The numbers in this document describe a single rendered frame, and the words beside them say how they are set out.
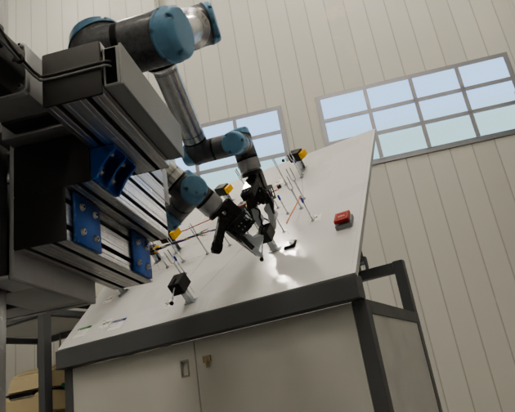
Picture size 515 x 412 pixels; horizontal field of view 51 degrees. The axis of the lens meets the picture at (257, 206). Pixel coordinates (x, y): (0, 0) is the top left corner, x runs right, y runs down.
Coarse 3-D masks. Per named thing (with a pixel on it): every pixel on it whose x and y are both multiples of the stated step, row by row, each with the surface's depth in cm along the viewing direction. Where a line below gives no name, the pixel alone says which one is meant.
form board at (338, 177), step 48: (336, 144) 242; (240, 192) 249; (288, 192) 222; (336, 192) 200; (192, 240) 228; (288, 240) 186; (336, 240) 171; (144, 288) 211; (192, 288) 191; (240, 288) 174; (288, 288) 161; (96, 336) 195
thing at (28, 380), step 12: (24, 372) 220; (36, 372) 213; (60, 372) 215; (12, 384) 215; (24, 384) 212; (36, 384) 209; (60, 384) 213; (12, 396) 209; (24, 396) 207; (36, 396) 205; (60, 396) 211; (12, 408) 208; (24, 408) 205; (36, 408) 203; (60, 408) 209
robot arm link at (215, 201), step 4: (212, 196) 167; (216, 196) 168; (208, 200) 166; (212, 200) 166; (216, 200) 167; (220, 200) 168; (204, 204) 166; (208, 204) 166; (212, 204) 166; (216, 204) 167; (220, 204) 167; (200, 208) 167; (204, 208) 167; (208, 208) 167; (212, 208) 166; (216, 208) 167; (204, 212) 168; (208, 212) 167; (212, 212) 167; (208, 216) 168
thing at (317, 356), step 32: (288, 320) 161; (320, 320) 156; (352, 320) 152; (224, 352) 169; (256, 352) 164; (288, 352) 159; (320, 352) 154; (352, 352) 149; (224, 384) 167; (256, 384) 162; (288, 384) 157; (320, 384) 152; (352, 384) 147
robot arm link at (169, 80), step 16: (176, 64) 160; (160, 80) 162; (176, 80) 162; (176, 96) 165; (176, 112) 168; (192, 112) 170; (192, 128) 171; (192, 144) 174; (208, 144) 176; (192, 160) 177; (208, 160) 178
